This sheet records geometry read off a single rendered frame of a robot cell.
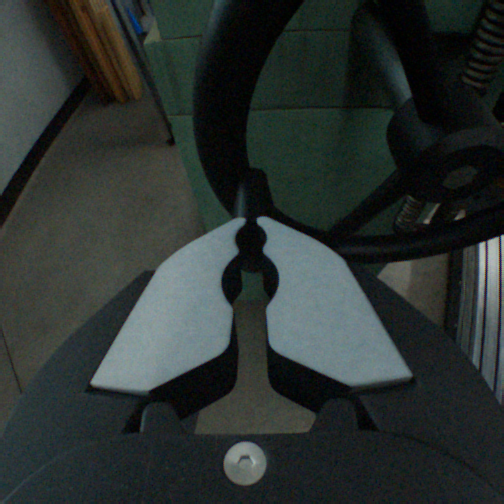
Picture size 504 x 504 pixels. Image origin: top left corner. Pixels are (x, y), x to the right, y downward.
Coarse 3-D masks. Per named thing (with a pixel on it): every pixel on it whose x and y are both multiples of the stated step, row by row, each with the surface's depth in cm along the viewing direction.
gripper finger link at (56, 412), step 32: (128, 288) 8; (96, 320) 7; (64, 352) 6; (96, 352) 6; (32, 384) 5; (64, 384) 5; (32, 416) 5; (64, 416) 5; (96, 416) 5; (128, 416) 5; (0, 448) 4; (32, 448) 4; (64, 448) 4; (0, 480) 4
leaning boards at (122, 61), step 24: (48, 0) 100; (72, 0) 101; (96, 0) 110; (72, 24) 114; (96, 24) 115; (72, 48) 121; (96, 48) 122; (120, 48) 127; (96, 72) 139; (120, 72) 138; (120, 96) 146
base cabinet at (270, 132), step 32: (192, 128) 35; (256, 128) 35; (288, 128) 35; (320, 128) 35; (352, 128) 35; (384, 128) 35; (192, 160) 39; (256, 160) 40; (288, 160) 40; (320, 160) 40; (352, 160) 40; (384, 160) 40; (288, 192) 46; (320, 192) 46; (352, 192) 46; (320, 224) 55; (384, 224) 55; (256, 288) 86
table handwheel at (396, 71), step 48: (240, 0) 8; (288, 0) 8; (384, 0) 9; (240, 48) 10; (384, 48) 19; (432, 48) 10; (192, 96) 12; (240, 96) 12; (432, 96) 12; (240, 144) 14; (432, 144) 13; (480, 144) 12; (384, 192) 19; (432, 192) 15; (336, 240) 24; (384, 240) 26; (432, 240) 25; (480, 240) 23
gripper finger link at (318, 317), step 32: (256, 224) 11; (288, 256) 9; (320, 256) 9; (288, 288) 7; (320, 288) 7; (352, 288) 7; (288, 320) 6; (320, 320) 6; (352, 320) 6; (288, 352) 6; (320, 352) 6; (352, 352) 6; (384, 352) 6; (288, 384) 6; (320, 384) 5; (352, 384) 5; (384, 384) 5
